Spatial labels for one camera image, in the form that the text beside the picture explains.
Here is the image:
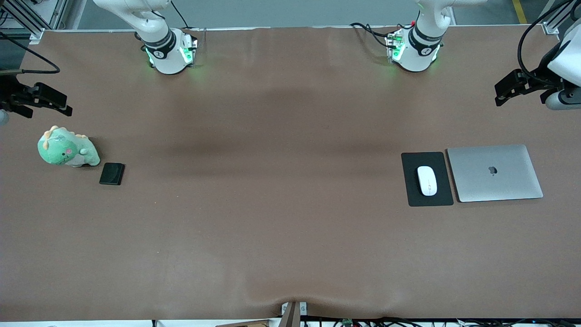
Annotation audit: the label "black phone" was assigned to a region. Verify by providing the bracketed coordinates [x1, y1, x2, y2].
[99, 162, 126, 186]

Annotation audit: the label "white computer mouse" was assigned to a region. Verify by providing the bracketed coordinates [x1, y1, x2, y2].
[417, 166, 438, 197]

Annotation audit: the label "black mouse pad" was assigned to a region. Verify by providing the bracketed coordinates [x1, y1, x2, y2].
[401, 152, 454, 208]

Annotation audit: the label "green dinosaur plush toy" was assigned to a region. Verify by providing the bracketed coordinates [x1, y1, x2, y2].
[37, 125, 101, 168]

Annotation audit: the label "silver laptop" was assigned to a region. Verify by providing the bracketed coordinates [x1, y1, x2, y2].
[447, 144, 544, 203]

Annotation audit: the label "metal table edge clamp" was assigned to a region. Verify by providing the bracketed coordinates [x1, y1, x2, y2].
[281, 301, 308, 327]

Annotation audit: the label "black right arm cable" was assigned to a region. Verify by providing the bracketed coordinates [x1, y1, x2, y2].
[0, 31, 61, 75]

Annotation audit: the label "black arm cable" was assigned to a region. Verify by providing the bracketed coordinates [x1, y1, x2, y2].
[0, 31, 61, 75]
[518, 0, 576, 87]

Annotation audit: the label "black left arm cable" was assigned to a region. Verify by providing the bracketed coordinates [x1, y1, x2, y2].
[518, 0, 576, 87]

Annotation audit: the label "short aluminium frame profile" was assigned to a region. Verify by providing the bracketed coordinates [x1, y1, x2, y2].
[540, 0, 569, 35]

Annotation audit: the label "aluminium frame profile with braces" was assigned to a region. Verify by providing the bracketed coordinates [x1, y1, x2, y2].
[0, 0, 69, 44]

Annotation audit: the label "black right base cable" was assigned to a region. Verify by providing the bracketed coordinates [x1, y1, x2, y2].
[170, 0, 189, 30]

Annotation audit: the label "black left base cables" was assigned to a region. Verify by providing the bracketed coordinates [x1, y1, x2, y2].
[349, 21, 394, 50]

